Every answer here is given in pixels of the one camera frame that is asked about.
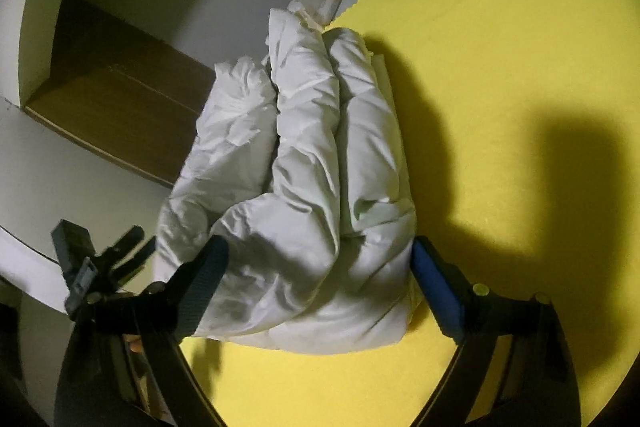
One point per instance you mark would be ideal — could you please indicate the white tissue box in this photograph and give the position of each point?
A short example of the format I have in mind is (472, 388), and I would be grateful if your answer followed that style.
(316, 13)

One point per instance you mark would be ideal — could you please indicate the yellow cloth mat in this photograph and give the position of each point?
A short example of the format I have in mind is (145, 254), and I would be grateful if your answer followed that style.
(521, 127)

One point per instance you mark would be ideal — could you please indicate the white puffy jacket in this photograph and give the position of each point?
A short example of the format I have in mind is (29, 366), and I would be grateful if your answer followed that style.
(298, 165)

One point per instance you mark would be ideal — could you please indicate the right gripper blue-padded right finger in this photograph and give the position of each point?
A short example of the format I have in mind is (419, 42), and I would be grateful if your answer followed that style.
(538, 385)

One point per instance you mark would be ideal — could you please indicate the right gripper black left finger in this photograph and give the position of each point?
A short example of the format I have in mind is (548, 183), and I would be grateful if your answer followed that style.
(123, 365)

